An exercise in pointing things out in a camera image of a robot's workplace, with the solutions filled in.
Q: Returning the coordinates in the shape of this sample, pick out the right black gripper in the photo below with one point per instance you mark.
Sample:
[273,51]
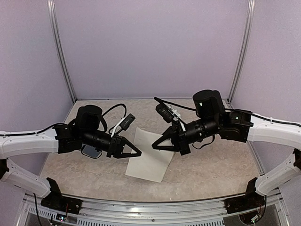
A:
[182,146]

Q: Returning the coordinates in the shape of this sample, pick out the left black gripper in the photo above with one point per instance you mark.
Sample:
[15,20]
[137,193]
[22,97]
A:
[117,151]

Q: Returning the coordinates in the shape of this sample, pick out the beige lined letter paper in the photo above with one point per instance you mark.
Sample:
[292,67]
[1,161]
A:
[152,164]

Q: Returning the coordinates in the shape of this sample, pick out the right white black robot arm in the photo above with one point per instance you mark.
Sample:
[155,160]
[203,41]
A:
[233,125]

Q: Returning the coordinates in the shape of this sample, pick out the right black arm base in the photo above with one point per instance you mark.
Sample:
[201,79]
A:
[249,200]

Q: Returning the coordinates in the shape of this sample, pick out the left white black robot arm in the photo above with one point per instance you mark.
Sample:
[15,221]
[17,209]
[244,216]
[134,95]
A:
[89,128]

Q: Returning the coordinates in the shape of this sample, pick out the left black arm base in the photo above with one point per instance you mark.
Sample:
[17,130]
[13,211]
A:
[55,200]

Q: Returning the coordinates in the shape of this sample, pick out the blue grey envelope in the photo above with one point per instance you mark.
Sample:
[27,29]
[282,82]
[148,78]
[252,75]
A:
[91,152]

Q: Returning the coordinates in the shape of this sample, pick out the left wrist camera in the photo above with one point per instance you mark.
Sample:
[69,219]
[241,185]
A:
[123,124]

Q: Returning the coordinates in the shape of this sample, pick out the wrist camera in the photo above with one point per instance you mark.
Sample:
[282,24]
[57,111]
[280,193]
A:
[123,124]
[168,113]

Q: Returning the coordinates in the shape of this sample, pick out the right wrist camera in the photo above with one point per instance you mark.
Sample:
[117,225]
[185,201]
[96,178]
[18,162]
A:
[168,113]

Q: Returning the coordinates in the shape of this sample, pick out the front aluminium frame rail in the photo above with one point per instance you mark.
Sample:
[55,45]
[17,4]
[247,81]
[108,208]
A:
[203,212]

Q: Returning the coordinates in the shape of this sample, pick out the right aluminium corner post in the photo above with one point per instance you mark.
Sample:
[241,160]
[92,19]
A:
[243,50]

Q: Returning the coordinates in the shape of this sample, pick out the aluminium corner post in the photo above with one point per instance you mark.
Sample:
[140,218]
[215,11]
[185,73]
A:
[59,49]
[243,50]

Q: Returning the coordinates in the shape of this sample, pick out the left aluminium corner post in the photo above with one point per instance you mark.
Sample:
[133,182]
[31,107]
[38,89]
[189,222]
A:
[59,49]

